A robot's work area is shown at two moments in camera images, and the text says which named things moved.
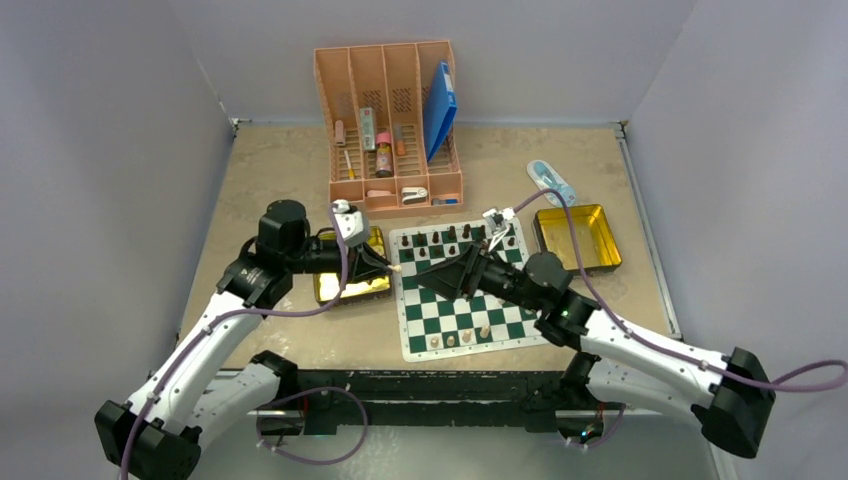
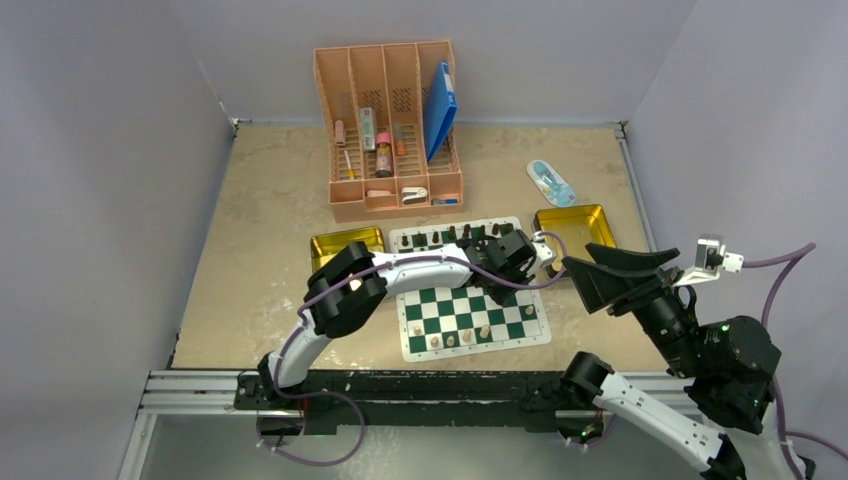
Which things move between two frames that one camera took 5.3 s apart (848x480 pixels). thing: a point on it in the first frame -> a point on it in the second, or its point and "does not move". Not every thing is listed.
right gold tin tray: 597,243 does not move
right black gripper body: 480,272 -> 626,294
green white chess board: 434,323 does not move
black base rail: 347,402 does not move
